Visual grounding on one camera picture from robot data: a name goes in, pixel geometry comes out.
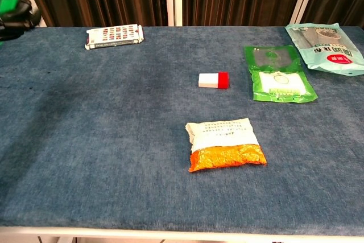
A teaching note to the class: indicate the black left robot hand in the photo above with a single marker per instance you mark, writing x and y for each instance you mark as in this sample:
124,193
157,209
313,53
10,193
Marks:
20,22

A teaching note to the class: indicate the flat white printed box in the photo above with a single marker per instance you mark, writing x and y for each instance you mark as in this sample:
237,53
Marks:
113,36

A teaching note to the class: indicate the blue felt table cloth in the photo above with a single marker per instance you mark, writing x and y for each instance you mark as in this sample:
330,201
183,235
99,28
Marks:
113,169

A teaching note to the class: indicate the white and red block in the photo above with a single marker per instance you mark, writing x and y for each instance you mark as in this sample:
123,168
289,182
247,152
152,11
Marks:
211,80

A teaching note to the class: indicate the orange and white packet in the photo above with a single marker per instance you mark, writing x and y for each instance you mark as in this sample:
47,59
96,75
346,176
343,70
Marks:
224,146

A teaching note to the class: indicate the green plastic package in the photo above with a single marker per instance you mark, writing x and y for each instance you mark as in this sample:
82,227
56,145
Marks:
277,82

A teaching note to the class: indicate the pale green printed bag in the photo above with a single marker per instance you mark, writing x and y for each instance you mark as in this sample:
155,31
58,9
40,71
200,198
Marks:
327,52

